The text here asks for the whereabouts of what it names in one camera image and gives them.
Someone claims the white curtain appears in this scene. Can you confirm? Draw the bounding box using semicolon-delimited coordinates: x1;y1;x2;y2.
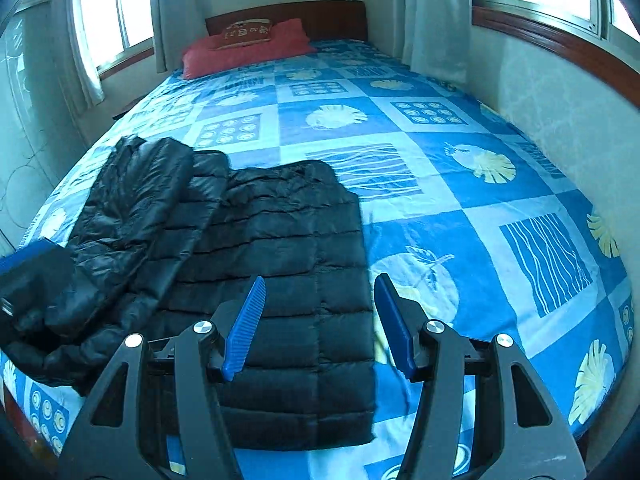
150;0;174;74
64;0;107;107
402;0;474;87

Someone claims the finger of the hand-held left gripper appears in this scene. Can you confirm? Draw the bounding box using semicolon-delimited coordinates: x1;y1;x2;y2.
0;238;77;330

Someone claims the blue patterned bed sheet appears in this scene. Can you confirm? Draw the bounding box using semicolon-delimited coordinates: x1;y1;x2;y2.
0;37;637;480

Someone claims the small brown printed cushion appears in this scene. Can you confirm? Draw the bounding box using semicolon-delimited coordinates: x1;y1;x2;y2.
214;19;274;51

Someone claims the red pillow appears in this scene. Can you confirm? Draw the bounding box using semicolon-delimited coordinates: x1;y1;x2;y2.
181;17;319;81

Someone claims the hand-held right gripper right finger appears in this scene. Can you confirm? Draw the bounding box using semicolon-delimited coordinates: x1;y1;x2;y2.
373;273;587;480

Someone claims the wardrobe with patterned glass door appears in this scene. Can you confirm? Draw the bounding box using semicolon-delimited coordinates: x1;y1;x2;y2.
0;0;67;253

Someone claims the black puffer jacket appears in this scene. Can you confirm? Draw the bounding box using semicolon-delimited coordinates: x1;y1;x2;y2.
0;135;379;453

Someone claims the wooden bed headboard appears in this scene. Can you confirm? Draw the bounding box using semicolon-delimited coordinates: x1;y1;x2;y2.
204;0;370;44

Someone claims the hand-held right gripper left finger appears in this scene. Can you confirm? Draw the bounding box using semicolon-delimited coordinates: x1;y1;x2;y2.
57;275;267;480

